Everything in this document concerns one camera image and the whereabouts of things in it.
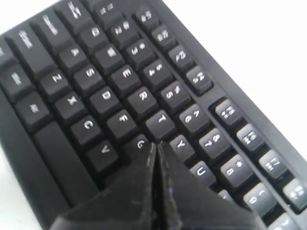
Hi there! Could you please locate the black acer keyboard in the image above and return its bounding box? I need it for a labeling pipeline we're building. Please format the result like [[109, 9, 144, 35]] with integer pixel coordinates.
[[0, 0, 307, 230]]

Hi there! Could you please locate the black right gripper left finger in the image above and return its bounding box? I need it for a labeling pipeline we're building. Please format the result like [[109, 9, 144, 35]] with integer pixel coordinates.
[[51, 143, 156, 230]]

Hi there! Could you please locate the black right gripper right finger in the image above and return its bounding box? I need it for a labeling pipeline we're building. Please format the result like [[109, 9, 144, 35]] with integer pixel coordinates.
[[157, 142, 266, 230]]

